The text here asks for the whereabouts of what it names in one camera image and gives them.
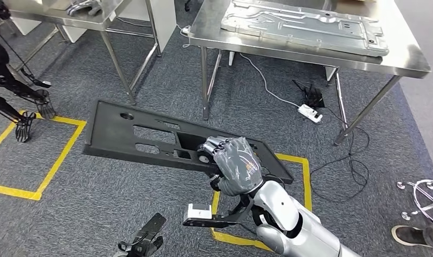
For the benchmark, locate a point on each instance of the yellow floor tape square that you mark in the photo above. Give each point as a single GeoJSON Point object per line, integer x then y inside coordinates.
{"type": "Point", "coordinates": [10, 191]}
{"type": "Point", "coordinates": [306, 184]}

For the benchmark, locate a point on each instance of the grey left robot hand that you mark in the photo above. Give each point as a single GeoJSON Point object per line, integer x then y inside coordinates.
{"type": "Point", "coordinates": [145, 248]}

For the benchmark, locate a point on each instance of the person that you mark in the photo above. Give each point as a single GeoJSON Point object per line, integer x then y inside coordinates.
{"type": "Point", "coordinates": [408, 236]}

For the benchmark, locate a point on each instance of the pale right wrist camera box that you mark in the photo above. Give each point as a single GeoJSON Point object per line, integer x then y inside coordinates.
{"type": "Point", "coordinates": [198, 211]}

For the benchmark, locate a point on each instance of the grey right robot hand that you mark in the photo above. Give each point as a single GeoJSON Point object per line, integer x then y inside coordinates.
{"type": "Point", "coordinates": [237, 166]}

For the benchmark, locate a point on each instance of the stamped grey metal panel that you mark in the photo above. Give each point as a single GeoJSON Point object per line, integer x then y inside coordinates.
{"type": "Point", "coordinates": [291, 26]}

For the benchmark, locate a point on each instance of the white power strip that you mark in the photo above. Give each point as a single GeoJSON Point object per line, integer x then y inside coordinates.
{"type": "Point", "coordinates": [308, 112]}

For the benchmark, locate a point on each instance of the black floor socket box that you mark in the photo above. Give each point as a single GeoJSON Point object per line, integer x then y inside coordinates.
{"type": "Point", "coordinates": [314, 97]}

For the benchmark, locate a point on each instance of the stainless steel side table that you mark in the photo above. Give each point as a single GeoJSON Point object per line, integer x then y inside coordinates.
{"type": "Point", "coordinates": [95, 19]}

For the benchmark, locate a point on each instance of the black plastic panel part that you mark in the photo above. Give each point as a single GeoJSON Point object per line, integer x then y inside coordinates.
{"type": "Point", "coordinates": [110, 138]}

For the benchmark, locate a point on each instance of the stainless steel workbench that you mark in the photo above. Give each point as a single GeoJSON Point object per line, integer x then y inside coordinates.
{"type": "Point", "coordinates": [397, 60]}

